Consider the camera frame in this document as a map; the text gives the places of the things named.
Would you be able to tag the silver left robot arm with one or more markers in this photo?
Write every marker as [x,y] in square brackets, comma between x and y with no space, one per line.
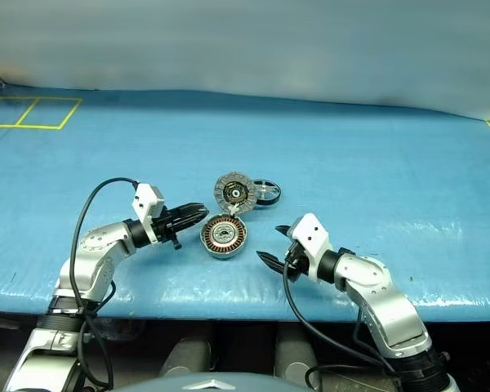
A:
[92,265]

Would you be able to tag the blue plastic table cover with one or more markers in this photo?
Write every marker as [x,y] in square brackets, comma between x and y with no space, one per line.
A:
[269,139]

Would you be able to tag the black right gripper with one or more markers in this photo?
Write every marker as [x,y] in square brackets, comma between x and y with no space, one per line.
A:
[297,263]

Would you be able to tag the grey-blue robot torso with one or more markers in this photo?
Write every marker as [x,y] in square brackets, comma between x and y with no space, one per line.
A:
[212,384]

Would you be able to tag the motor housing with copper windings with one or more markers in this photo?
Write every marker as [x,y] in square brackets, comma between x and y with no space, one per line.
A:
[224,237]

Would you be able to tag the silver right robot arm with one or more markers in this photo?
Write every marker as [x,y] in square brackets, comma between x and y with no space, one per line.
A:
[386,302]

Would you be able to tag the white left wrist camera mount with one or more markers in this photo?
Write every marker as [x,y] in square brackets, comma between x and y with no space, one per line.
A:
[145,202]

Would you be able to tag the dark grey rounded cylinder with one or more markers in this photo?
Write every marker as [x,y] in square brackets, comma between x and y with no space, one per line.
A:
[185,361]
[296,355]

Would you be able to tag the yellow tape double square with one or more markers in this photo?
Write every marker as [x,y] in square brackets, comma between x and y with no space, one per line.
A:
[67,118]

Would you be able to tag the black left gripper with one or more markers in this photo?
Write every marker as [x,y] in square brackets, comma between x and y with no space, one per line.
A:
[163,228]

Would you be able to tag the round grey hinged motor lid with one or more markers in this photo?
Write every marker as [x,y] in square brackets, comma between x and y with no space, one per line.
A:
[233,192]

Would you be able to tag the black silver spoked rotor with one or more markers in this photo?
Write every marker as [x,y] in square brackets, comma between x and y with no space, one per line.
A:
[267,192]

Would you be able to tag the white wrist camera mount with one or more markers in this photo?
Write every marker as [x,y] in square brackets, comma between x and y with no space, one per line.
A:
[312,239]
[145,202]

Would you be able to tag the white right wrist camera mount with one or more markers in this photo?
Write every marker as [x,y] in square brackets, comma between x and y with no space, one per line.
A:
[312,239]

